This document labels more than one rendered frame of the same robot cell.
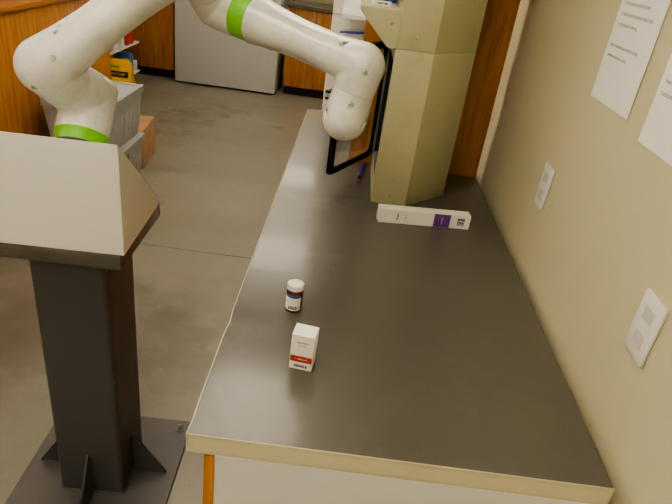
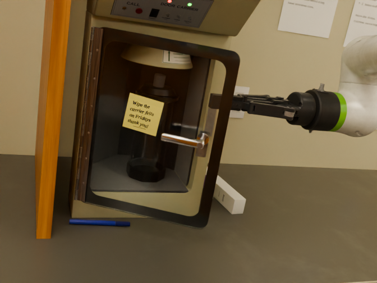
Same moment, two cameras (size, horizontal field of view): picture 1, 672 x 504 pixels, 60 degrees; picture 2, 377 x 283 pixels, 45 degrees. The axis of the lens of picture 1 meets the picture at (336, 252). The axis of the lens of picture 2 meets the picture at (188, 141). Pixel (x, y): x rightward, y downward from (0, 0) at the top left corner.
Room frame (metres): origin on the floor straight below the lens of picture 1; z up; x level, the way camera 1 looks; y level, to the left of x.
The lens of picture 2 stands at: (2.13, 0.89, 1.47)
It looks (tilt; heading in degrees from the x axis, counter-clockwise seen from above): 17 degrees down; 250
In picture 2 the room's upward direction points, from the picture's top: 10 degrees clockwise
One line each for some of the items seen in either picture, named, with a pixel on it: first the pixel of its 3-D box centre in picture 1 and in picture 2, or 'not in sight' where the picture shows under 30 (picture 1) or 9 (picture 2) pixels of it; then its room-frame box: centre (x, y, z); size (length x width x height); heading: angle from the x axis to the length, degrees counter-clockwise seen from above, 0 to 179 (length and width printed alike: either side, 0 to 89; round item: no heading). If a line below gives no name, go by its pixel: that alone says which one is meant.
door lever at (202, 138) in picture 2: not in sight; (185, 138); (1.83, 0.06, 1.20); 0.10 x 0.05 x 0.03; 153
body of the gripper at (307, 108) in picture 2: not in sight; (289, 108); (1.58, 0.03, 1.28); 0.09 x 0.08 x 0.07; 1
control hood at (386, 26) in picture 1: (377, 20); (177, 3); (1.86, -0.03, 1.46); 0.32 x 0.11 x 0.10; 1
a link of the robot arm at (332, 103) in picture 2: not in sight; (317, 108); (1.51, 0.03, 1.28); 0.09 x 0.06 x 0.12; 91
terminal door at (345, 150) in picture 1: (357, 107); (153, 132); (1.88, 0.00, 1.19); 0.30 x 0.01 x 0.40; 153
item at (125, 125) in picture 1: (96, 116); not in sight; (3.50, 1.61, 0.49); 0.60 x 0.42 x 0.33; 1
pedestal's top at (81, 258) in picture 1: (80, 226); not in sight; (1.32, 0.67, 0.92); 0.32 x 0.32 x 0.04; 2
